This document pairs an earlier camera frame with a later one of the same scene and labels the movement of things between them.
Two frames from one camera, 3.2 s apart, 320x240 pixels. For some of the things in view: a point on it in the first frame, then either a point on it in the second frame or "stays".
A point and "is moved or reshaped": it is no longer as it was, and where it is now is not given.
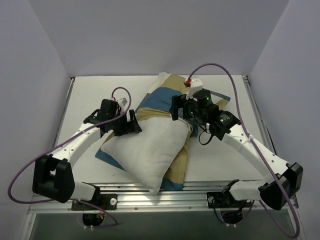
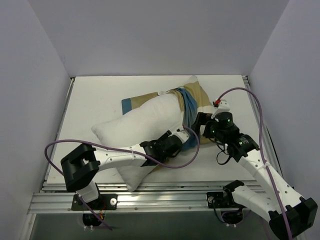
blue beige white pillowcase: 155,103 is moved or reshaped
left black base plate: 105,201 stays
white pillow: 147,156 is moved or reshaped
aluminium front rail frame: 183,198 stays
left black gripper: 126,122 → 173,139
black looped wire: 199,137 → 225,152
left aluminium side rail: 71,86 stays
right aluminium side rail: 260,115 stays
